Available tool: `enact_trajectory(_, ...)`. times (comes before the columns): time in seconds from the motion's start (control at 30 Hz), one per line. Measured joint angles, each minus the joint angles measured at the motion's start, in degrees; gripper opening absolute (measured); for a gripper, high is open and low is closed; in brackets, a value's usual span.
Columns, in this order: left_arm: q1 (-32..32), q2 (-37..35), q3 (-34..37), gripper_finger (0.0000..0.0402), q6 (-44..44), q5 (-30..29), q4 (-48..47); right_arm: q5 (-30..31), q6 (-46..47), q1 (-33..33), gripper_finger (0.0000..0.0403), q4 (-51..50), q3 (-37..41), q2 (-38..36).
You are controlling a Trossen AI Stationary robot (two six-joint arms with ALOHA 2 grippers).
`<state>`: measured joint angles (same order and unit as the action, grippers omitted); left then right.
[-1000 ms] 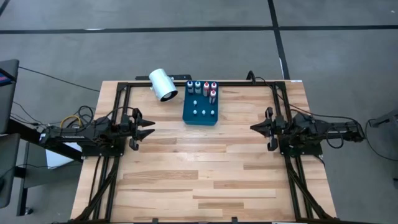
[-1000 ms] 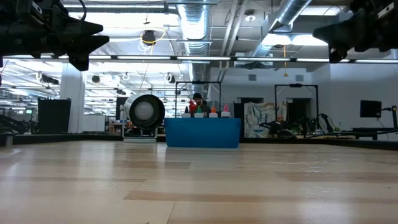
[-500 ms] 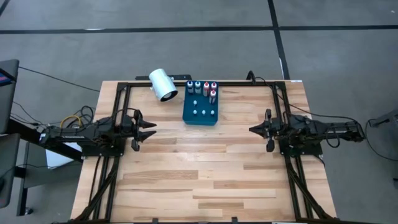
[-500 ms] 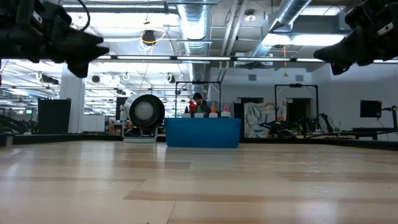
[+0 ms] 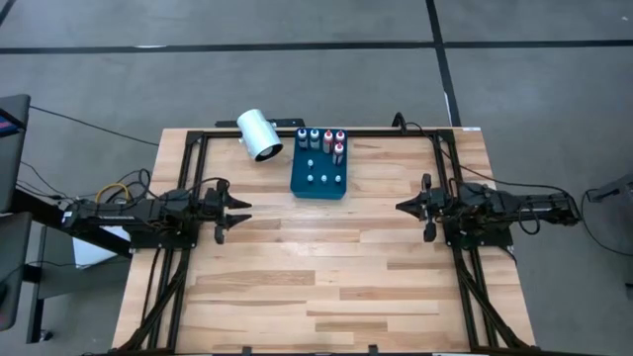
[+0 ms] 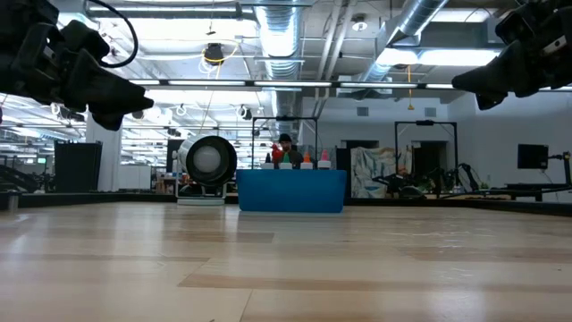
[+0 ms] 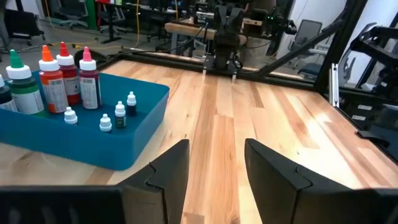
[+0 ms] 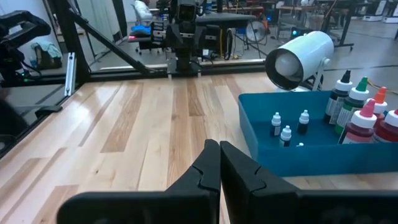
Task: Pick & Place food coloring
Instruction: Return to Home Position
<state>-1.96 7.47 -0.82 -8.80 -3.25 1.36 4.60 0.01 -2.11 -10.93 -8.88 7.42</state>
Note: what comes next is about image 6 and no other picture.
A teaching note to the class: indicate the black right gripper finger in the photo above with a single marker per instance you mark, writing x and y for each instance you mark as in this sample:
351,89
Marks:
491,76
489,100

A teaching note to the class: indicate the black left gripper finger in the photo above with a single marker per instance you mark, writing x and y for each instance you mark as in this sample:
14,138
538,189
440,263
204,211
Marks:
103,89
109,121

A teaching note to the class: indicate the black background robot arm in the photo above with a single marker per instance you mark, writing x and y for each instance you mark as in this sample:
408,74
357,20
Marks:
393,182

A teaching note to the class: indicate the black cabinet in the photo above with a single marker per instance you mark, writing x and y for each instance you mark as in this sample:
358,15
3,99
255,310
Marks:
78,165

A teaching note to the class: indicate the white cylindrical cup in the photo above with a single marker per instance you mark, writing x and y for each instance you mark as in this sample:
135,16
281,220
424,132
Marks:
207,158

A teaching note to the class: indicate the white crumpled cover cloth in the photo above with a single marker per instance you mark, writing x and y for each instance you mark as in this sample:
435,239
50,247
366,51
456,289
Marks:
380,165

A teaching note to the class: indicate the long ceiling light strip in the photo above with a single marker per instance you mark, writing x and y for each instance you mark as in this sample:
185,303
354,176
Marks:
268,83

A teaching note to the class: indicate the red background object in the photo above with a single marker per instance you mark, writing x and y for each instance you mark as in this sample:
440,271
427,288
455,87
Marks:
276,153

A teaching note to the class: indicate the person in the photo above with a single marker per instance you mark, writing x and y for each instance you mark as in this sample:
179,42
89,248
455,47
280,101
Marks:
286,139

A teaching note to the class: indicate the blue plastic bin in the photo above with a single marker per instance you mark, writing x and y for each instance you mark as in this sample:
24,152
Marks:
290,192

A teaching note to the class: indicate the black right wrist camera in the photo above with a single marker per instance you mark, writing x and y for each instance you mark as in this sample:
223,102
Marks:
516,24

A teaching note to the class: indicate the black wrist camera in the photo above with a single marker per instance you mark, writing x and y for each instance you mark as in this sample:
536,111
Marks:
516,24
85,40

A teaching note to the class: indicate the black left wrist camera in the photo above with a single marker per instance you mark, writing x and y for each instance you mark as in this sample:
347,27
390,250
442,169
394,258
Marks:
85,40

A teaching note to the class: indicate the black metal frame rig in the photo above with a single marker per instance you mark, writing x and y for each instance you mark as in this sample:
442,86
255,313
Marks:
424,122
286,118

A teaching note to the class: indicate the black wall monitor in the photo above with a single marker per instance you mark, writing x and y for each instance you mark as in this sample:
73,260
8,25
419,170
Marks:
532,156

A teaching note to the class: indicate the black aluminium table frame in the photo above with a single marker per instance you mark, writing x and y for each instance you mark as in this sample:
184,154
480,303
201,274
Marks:
62,199

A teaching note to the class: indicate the silver ventilation duct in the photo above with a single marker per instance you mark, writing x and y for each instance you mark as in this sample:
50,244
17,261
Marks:
281,31
415,18

